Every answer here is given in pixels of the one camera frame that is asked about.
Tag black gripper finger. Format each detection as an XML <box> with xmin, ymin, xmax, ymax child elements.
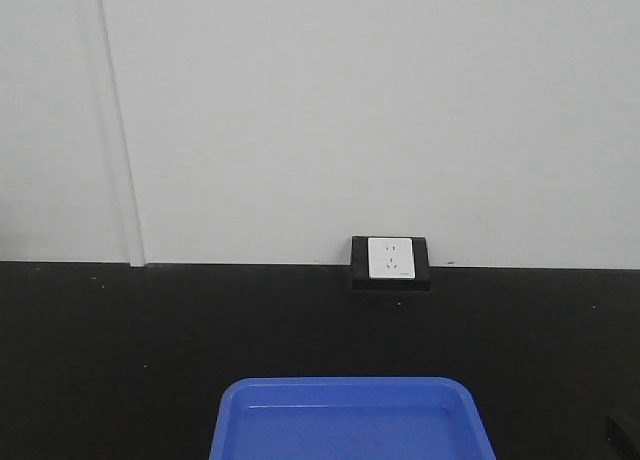
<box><xmin>605</xmin><ymin>414</ymin><xmax>639</xmax><ymax>460</ymax></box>

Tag blue plastic tray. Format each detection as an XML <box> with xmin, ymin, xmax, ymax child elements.
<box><xmin>209</xmin><ymin>377</ymin><xmax>495</xmax><ymax>459</ymax></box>

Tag black socket mounting box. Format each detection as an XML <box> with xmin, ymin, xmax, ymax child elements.
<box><xmin>350</xmin><ymin>236</ymin><xmax>431</xmax><ymax>293</ymax></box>

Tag white wall power socket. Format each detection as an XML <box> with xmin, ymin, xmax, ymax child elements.
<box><xmin>367</xmin><ymin>237</ymin><xmax>415</xmax><ymax>280</ymax></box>

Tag white wall conduit strip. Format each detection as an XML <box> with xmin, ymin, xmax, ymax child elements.
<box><xmin>96</xmin><ymin>0</ymin><xmax>146</xmax><ymax>267</ymax></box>

